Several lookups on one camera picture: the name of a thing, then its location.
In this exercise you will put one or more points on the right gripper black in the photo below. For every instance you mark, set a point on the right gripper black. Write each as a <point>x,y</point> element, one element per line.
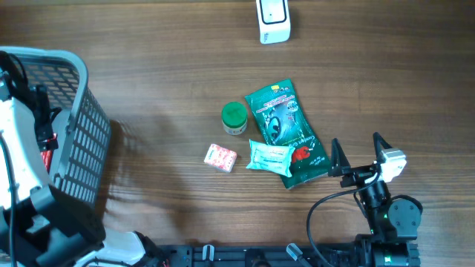
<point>339,166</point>

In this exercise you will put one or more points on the teal wet wipes pack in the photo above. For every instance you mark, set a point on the teal wet wipes pack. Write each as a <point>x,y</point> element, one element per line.
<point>273,158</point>

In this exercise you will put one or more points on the green 3M gloves packet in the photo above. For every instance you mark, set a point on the green 3M gloves packet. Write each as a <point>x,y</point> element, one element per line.
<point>281,120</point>

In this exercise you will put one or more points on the green lid small jar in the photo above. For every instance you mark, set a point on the green lid small jar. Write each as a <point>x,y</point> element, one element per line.
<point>234,117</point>

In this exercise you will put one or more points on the red white small box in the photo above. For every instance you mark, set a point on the red white small box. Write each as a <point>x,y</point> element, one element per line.
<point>220,158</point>

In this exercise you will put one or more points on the red tube with green cap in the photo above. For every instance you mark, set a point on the red tube with green cap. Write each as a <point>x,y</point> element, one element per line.
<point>46,149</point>

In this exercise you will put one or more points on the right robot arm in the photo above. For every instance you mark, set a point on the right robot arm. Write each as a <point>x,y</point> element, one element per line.
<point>393,221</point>

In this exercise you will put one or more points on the white barcode scanner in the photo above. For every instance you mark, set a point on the white barcode scanner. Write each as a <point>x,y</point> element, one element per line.
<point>273,21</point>

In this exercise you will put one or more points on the grey plastic mesh basket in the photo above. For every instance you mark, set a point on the grey plastic mesh basket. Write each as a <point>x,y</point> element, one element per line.
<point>81,141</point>

